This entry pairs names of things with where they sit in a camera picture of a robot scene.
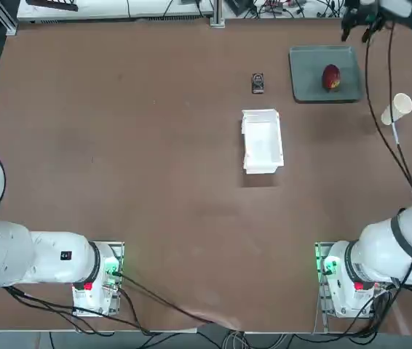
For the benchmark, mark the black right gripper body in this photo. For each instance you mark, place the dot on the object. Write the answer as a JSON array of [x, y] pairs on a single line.
[[360, 11]]

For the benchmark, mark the red apple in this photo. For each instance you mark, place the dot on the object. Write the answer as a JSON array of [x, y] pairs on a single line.
[[331, 76]]

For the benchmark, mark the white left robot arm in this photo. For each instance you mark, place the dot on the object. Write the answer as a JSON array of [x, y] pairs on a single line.
[[46, 261]]

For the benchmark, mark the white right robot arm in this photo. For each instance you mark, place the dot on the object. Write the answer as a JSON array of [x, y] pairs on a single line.
[[373, 251]]

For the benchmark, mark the gray tray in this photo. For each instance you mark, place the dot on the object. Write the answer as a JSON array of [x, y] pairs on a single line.
[[308, 80]]

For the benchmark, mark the small black printed box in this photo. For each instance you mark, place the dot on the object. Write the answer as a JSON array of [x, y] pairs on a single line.
[[258, 83]]

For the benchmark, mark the white plastic box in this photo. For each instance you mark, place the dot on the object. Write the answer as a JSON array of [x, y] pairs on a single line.
[[264, 145]]

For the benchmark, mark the white paper cup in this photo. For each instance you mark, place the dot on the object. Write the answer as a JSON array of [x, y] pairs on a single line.
[[402, 103]]

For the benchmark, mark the black ribbed rack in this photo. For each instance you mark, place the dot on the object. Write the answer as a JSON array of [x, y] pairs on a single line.
[[53, 4]]

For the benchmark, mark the aluminium profile post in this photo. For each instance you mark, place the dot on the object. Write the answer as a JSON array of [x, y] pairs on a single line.
[[217, 12]]

